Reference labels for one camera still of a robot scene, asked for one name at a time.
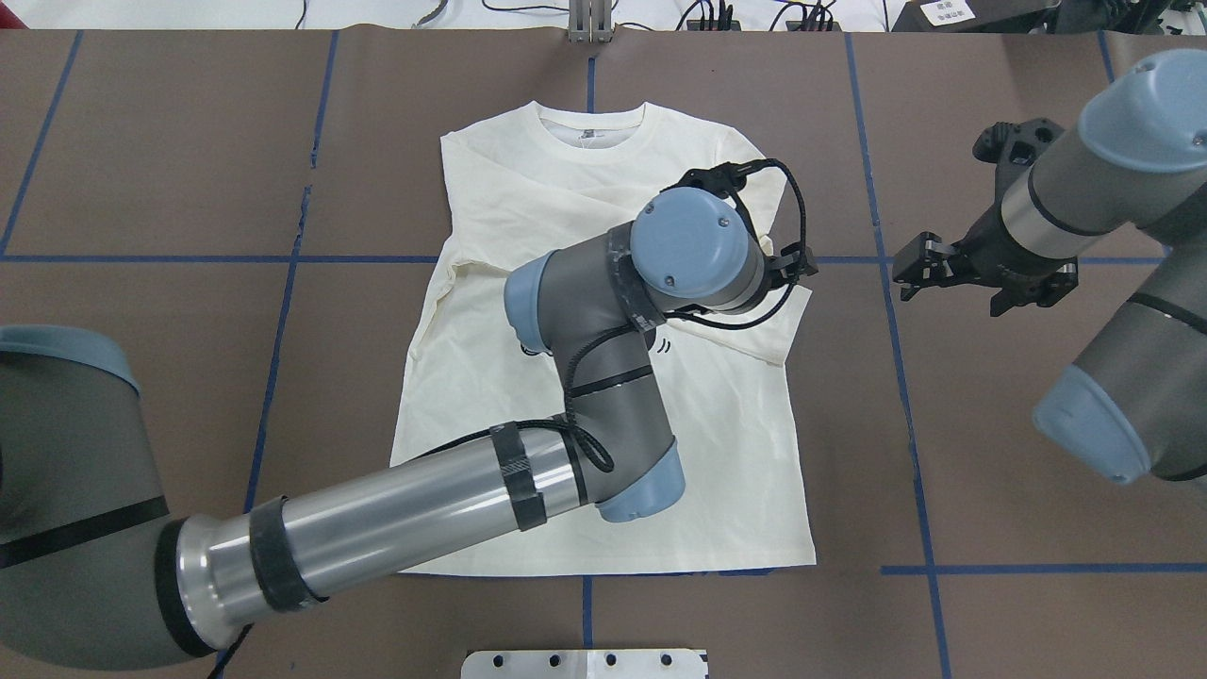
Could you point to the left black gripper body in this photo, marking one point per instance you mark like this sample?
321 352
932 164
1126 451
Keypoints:
798 263

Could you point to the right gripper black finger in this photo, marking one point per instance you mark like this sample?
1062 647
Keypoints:
920 264

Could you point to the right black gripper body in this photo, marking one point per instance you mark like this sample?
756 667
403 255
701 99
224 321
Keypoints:
981 242

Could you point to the cream long-sleeve cat shirt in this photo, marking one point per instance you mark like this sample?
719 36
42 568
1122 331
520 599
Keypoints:
534 179

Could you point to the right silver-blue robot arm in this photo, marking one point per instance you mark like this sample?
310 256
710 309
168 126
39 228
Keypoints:
1131 404

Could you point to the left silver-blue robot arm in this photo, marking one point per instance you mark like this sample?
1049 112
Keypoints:
98 574

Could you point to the black box with label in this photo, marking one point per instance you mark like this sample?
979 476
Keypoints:
990 17

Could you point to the orange black adapter box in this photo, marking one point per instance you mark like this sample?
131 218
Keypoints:
709 17

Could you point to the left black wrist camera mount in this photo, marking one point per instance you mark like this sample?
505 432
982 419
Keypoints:
725 181

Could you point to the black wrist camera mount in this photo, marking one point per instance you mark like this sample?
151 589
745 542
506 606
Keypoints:
1013 147
725 181

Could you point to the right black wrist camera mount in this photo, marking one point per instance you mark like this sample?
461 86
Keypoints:
1013 147

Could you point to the aluminium frame post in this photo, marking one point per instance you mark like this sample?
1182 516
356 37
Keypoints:
590 21

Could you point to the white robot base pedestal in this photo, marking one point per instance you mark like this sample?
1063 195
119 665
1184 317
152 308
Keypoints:
587 663

